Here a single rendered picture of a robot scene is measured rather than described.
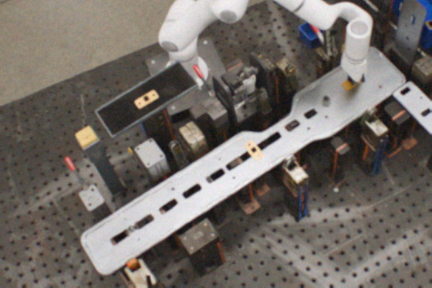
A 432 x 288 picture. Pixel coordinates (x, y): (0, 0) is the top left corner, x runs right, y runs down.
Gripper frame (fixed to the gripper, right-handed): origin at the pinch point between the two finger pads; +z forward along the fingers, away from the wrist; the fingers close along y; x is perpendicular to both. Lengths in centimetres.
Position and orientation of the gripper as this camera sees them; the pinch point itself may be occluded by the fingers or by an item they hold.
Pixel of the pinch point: (352, 78)
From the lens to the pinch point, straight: 249.9
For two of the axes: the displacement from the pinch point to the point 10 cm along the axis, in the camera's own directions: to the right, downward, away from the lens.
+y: 5.6, 6.8, -4.6
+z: 0.8, 5.2, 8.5
